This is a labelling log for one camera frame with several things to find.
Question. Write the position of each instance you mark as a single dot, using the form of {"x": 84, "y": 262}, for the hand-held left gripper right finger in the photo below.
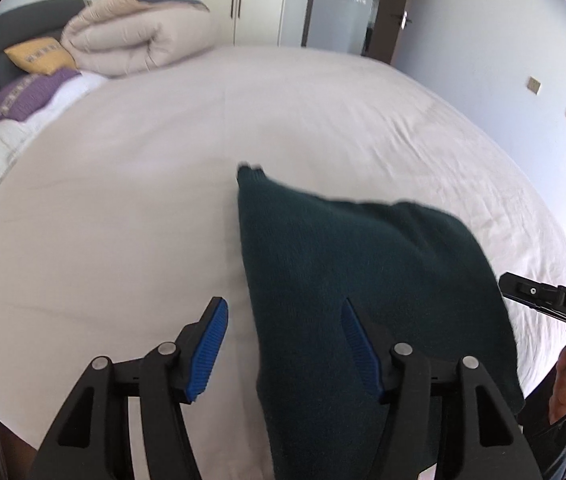
{"x": 360, "y": 350}

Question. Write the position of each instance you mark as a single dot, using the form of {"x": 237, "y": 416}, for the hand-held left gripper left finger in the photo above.
{"x": 208, "y": 350}

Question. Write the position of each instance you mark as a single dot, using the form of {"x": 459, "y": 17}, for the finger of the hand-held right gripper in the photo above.
{"x": 528, "y": 290}

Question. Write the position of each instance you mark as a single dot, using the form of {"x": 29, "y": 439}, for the dark green sweater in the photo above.
{"x": 353, "y": 250}

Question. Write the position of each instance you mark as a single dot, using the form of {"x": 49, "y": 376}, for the person's dark clothing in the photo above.
{"x": 538, "y": 440}

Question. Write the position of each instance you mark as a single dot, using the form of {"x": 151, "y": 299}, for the white bed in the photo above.
{"x": 163, "y": 185}

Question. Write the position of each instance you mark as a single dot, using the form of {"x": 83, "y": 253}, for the beige folded duvet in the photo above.
{"x": 138, "y": 40}

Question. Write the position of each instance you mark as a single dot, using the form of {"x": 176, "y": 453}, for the purple patterned pillow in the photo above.
{"x": 18, "y": 95}

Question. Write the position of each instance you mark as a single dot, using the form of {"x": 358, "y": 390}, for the yellow patterned pillow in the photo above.
{"x": 38, "y": 55}

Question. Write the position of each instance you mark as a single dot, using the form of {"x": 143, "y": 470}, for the cream wardrobe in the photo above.
{"x": 258, "y": 0}

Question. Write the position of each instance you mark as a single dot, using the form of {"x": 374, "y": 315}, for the beige wall socket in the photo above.
{"x": 534, "y": 85}

